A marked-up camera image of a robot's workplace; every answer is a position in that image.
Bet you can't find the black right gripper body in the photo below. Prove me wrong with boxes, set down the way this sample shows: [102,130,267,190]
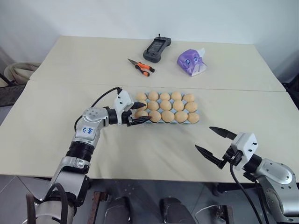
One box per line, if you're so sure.
[221,144,243,167]

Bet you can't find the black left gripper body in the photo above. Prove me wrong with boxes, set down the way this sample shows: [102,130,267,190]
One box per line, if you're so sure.
[116,102,137,127]

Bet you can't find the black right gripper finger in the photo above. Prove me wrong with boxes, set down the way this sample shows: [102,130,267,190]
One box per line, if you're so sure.
[195,144,224,169]
[209,126,237,140]

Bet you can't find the blue-grey egg tray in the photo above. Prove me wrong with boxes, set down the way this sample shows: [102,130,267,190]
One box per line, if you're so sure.
[134,92,201,125]

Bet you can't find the orange black pliers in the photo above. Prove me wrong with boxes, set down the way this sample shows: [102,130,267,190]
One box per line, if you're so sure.
[127,58,156,77]

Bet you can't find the grey handheld remote controller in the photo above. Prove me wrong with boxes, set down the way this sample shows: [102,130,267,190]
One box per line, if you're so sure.
[142,34,172,64]

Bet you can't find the purple tissue pack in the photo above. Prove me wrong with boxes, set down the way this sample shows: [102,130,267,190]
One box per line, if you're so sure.
[176,47,208,77]

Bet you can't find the dark bag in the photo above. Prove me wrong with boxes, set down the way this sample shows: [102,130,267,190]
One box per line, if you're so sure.
[281,80,299,98]

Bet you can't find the dark rounded shape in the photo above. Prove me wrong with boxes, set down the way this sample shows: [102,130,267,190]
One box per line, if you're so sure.
[104,196,146,224]

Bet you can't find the beige fabric bag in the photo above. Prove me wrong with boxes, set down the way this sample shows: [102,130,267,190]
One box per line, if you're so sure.
[4,62,41,87]

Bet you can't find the dark woven mat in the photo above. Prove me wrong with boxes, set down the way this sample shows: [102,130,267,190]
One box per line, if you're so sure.
[0,85,26,108]

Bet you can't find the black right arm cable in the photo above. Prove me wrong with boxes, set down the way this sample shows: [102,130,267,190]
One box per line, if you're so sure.
[229,163,263,224]

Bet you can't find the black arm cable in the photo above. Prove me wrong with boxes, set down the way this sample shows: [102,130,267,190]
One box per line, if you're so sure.
[229,163,263,224]
[74,87,123,133]

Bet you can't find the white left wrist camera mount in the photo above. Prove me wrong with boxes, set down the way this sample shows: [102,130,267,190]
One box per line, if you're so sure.
[114,90,135,113]

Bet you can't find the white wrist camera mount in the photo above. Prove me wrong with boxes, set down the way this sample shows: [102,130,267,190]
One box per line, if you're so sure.
[114,90,135,113]
[230,132,258,171]

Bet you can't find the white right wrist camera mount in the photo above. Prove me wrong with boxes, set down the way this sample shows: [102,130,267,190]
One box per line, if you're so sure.
[230,132,258,171]

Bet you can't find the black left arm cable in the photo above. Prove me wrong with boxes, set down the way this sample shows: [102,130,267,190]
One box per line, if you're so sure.
[74,87,123,133]

